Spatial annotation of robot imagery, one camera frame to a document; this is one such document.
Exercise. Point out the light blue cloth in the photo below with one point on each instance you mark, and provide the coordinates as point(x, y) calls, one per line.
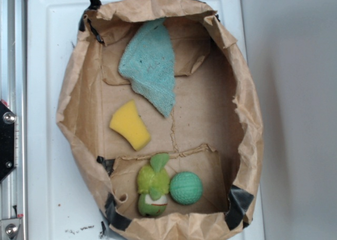
point(148, 63)

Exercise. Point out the yellow sponge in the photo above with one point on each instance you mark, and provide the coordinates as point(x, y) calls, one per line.
point(127, 122)

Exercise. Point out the brown paper bag tray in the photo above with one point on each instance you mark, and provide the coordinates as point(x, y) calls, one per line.
point(93, 90)

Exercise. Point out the green plush toy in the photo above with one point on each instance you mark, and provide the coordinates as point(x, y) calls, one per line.
point(153, 184)

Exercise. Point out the green dimpled ball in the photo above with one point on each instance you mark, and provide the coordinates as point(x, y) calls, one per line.
point(186, 188)

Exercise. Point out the white plastic tray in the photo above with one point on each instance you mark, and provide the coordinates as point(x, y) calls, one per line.
point(60, 205)

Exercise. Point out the black mounting bracket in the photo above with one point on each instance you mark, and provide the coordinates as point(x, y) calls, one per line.
point(7, 141)

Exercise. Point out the aluminium frame rail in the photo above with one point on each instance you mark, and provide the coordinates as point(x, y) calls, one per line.
point(13, 94)

